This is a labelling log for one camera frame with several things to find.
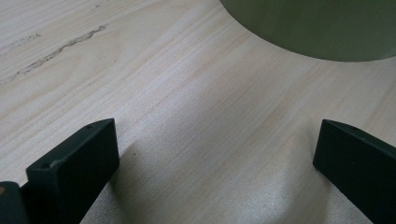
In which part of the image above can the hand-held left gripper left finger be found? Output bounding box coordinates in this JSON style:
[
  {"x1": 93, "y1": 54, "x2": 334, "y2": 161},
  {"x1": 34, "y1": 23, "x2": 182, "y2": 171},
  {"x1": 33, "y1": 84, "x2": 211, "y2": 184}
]
[{"x1": 25, "y1": 118, "x2": 120, "y2": 224}]

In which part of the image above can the green plastic trash bin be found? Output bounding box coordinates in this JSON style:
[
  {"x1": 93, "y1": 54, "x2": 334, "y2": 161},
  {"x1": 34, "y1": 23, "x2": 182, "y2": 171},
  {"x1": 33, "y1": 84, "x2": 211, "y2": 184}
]
[{"x1": 219, "y1": 0, "x2": 396, "y2": 63}]

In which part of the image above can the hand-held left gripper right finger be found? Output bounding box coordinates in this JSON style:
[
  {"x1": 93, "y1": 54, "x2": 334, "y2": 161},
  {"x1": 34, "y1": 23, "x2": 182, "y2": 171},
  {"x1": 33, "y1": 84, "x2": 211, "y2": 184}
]
[{"x1": 312, "y1": 119, "x2": 396, "y2": 224}]

